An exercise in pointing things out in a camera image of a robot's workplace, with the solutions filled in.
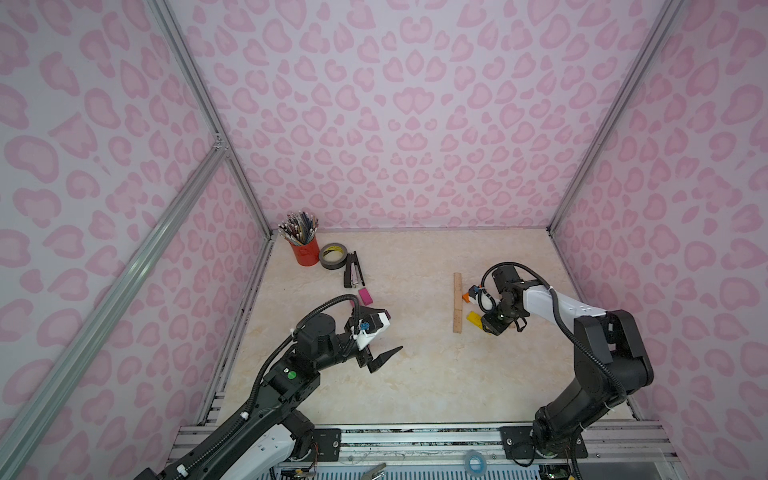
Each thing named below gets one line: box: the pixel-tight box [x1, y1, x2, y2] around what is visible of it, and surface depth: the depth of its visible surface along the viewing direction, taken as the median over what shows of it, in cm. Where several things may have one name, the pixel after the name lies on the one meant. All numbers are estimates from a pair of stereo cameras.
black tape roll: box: [319, 242, 348, 270], surface depth 112 cm
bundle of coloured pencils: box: [278, 211, 319, 246], surface depth 101 cm
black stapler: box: [344, 251, 365, 288], surface depth 109 cm
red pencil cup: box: [288, 236, 320, 267], surface depth 108 cm
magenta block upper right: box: [358, 288, 373, 305], surface depth 103 cm
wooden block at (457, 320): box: [453, 309, 463, 333], surface depth 97 cm
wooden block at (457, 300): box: [453, 272, 463, 325], surface depth 100 cm
